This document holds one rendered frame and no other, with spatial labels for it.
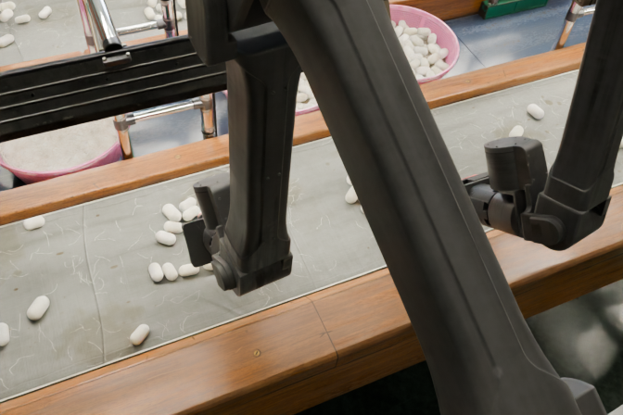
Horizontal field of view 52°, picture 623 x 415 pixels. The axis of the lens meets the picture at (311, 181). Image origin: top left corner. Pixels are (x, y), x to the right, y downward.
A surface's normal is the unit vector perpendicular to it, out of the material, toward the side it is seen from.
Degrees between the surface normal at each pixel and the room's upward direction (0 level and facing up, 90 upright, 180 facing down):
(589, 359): 0
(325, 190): 0
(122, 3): 0
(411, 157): 29
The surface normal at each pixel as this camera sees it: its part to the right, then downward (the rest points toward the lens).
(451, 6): 0.40, 0.72
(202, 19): -0.88, 0.33
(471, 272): 0.29, -0.22
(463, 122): 0.07, -0.64
